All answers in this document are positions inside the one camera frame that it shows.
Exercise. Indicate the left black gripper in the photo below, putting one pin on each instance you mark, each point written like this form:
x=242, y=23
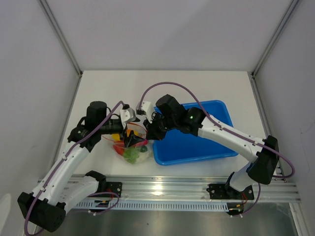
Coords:
x=131, y=139

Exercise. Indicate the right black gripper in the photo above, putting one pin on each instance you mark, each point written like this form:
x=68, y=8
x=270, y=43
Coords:
x=152, y=133

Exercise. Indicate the red tomato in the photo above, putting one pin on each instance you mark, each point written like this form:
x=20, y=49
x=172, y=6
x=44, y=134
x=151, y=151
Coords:
x=119, y=149

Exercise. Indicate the green grape bunch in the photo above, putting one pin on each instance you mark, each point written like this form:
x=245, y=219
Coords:
x=131, y=154

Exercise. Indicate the clear zip bag orange zipper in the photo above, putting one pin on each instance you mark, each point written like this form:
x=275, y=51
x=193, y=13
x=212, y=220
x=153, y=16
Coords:
x=140, y=131

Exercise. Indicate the yellow mango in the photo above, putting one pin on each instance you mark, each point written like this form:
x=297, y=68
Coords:
x=117, y=137

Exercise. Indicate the red chili pepper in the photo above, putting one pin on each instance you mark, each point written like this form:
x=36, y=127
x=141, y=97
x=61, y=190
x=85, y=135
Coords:
x=141, y=143

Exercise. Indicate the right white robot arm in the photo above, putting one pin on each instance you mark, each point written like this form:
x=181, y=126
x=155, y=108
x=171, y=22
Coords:
x=261, y=153

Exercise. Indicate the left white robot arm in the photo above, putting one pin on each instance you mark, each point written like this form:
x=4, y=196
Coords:
x=48, y=203

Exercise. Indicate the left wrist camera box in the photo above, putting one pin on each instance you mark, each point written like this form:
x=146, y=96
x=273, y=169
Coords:
x=127, y=115

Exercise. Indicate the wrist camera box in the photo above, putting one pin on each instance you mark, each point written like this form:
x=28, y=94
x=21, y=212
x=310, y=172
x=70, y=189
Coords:
x=127, y=115
x=145, y=108

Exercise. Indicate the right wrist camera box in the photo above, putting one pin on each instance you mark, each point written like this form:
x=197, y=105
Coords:
x=145, y=108

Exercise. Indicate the white slotted cable duct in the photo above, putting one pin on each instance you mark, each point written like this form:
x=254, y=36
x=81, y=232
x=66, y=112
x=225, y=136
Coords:
x=153, y=205

